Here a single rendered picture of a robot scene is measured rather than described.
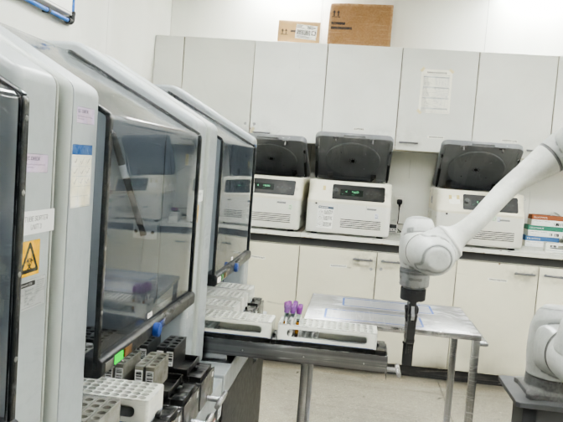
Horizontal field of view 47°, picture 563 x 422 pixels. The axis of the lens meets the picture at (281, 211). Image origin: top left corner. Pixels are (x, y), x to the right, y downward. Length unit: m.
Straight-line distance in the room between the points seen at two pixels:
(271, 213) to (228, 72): 1.08
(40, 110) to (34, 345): 0.32
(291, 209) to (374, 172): 0.75
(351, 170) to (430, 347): 1.36
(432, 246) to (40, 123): 1.11
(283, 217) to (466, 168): 1.33
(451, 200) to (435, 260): 2.60
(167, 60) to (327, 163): 1.36
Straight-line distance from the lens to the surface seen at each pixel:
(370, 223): 4.25
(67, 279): 1.02
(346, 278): 4.27
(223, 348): 1.98
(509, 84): 4.66
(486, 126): 4.60
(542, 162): 2.01
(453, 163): 4.59
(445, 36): 4.99
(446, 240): 1.76
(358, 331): 1.96
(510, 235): 4.36
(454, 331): 2.30
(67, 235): 1.00
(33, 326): 0.95
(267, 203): 4.27
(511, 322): 4.44
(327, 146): 4.49
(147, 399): 1.33
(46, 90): 0.92
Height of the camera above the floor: 1.34
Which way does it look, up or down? 4 degrees down
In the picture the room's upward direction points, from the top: 4 degrees clockwise
